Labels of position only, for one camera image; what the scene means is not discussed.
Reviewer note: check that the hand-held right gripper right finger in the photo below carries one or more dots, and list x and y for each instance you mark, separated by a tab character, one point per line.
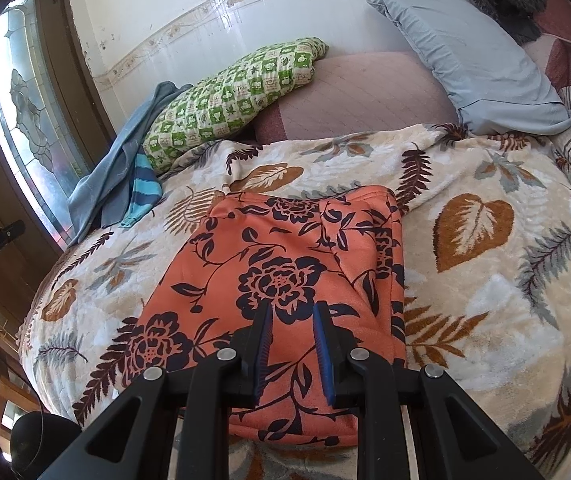
323	355

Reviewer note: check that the leaf print blanket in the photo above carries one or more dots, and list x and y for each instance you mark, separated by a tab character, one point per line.
475	285

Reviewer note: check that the green checkered pillow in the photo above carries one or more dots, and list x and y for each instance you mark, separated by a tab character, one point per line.
225	95

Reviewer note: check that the teal striped garment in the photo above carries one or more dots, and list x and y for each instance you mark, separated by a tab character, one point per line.
143	185

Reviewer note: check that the grey pillow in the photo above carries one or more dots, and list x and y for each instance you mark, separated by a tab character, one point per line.
465	55

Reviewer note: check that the brown and pink quilt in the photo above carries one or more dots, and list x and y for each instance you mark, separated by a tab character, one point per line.
565	50

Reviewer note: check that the black round object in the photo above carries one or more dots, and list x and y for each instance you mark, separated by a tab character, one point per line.
40	440

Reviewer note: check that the blue-grey garment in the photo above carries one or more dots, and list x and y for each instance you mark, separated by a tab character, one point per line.
110	170

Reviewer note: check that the wooden stained glass door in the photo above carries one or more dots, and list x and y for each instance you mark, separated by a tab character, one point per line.
25	110

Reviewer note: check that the orange floral shirt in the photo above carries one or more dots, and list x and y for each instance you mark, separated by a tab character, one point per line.
275	240

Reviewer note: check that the pink mattress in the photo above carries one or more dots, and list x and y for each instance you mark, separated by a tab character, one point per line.
365	95

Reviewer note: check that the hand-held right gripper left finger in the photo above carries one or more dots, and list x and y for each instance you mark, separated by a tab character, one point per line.
263	350

